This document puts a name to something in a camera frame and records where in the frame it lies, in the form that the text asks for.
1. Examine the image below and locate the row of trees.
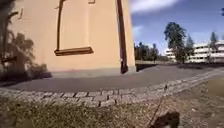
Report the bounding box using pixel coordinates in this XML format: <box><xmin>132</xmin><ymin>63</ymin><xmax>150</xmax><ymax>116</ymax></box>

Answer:
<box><xmin>134</xmin><ymin>42</ymin><xmax>161</xmax><ymax>62</ymax></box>

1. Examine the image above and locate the yellow plastered building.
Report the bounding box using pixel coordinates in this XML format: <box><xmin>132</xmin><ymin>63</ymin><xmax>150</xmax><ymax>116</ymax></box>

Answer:
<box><xmin>0</xmin><ymin>0</ymin><xmax>138</xmax><ymax>80</ymax></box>

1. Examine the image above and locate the dry grass field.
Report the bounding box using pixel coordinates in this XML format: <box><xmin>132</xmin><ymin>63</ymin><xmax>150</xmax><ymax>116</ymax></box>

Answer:
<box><xmin>134</xmin><ymin>59</ymin><xmax>178</xmax><ymax>66</ymax></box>

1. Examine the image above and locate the tall tree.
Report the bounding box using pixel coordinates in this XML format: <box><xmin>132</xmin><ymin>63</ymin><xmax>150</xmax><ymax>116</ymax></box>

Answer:
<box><xmin>163</xmin><ymin>21</ymin><xmax>188</xmax><ymax>64</ymax></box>

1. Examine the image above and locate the white multi-storey building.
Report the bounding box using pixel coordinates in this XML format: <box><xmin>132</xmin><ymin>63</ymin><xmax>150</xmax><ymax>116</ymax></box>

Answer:
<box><xmin>164</xmin><ymin>40</ymin><xmax>224</xmax><ymax>64</ymax></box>

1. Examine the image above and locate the dry grass ground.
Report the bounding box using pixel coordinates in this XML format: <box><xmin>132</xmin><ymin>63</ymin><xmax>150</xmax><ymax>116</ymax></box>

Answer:
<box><xmin>0</xmin><ymin>77</ymin><xmax>224</xmax><ymax>128</ymax></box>

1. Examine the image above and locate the dark grey asphalt path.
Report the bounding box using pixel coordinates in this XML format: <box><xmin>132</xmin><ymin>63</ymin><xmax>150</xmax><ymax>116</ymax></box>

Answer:
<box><xmin>5</xmin><ymin>64</ymin><xmax>224</xmax><ymax>94</ymax></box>

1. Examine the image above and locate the grey cobblestone strip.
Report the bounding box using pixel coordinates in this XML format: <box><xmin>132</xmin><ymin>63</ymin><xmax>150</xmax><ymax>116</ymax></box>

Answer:
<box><xmin>0</xmin><ymin>68</ymin><xmax>224</xmax><ymax>109</ymax></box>

